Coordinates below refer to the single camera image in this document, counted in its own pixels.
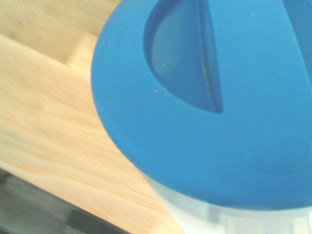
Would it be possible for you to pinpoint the translucent pitcher with blue lid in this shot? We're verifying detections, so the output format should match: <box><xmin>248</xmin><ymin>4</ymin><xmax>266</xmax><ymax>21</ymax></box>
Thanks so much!
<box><xmin>90</xmin><ymin>0</ymin><xmax>312</xmax><ymax>234</ymax></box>

